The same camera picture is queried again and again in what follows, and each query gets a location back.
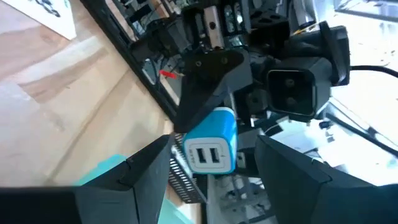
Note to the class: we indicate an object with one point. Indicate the green translucent plastic bin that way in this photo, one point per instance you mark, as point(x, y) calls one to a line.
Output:
point(102, 169)

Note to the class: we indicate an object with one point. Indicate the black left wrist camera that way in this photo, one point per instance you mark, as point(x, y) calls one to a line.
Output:
point(295, 90)

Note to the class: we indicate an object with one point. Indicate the black aluminium rig frame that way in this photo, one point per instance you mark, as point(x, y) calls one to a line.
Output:
point(124, 46)

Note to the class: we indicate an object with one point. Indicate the blue white USB charger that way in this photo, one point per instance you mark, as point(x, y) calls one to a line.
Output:
point(211, 137)

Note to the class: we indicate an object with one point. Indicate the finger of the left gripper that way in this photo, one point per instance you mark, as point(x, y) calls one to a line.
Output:
point(205, 87)
point(247, 149)

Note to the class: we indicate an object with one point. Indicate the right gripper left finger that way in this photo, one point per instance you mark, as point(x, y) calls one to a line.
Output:
point(93, 205)

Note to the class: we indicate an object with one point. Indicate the black mesh basket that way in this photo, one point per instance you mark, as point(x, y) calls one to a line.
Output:
point(183, 180)

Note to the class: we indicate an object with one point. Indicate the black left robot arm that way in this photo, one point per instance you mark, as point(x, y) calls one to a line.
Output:
point(164, 40)

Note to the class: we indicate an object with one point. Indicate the white printed instruction booklet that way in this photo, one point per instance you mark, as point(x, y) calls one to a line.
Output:
point(37, 18)

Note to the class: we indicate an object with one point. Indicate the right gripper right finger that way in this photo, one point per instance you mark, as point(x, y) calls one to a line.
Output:
point(311, 199)

